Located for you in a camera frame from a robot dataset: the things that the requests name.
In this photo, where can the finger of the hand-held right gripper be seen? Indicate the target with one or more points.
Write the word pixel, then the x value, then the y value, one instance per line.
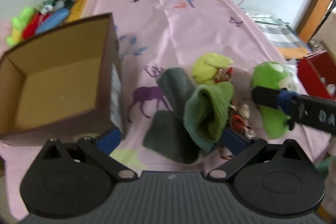
pixel 265 96

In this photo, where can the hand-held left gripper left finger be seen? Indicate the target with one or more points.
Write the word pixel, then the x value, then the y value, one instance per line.
pixel 110 137

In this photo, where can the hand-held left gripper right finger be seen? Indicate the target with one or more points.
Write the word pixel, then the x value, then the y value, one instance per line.
pixel 236 142

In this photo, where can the green mushroom plush toy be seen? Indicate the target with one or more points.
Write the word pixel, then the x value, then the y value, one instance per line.
pixel 267 74

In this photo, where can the small red white toy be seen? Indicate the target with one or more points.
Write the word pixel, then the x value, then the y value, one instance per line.
pixel 225 75
pixel 240 119

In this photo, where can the green towel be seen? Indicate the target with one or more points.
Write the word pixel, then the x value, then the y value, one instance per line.
pixel 210 113

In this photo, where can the grey towel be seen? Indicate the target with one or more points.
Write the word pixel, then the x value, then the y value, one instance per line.
pixel 168 140

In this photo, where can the yellow-green plush toy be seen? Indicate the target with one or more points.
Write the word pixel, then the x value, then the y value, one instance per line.
pixel 204 69

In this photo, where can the brown cardboard box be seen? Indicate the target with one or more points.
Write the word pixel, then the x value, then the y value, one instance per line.
pixel 52 82

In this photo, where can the red box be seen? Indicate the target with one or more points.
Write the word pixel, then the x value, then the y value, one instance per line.
pixel 312 71

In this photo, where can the grey striped cloth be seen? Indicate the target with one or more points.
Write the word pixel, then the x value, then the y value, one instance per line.
pixel 281 35

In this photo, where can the pink printed tablecloth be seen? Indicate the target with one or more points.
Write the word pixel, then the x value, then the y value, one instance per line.
pixel 197 29

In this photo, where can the blue glasses case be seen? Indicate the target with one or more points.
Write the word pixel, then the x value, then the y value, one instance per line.
pixel 52 20

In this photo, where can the yellow book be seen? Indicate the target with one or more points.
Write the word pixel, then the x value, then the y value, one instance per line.
pixel 77 7

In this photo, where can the red plush toy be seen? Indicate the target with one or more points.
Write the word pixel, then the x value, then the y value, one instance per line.
pixel 31 28

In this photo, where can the green yellow plush toy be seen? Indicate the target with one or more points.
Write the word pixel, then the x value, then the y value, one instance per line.
pixel 23 16

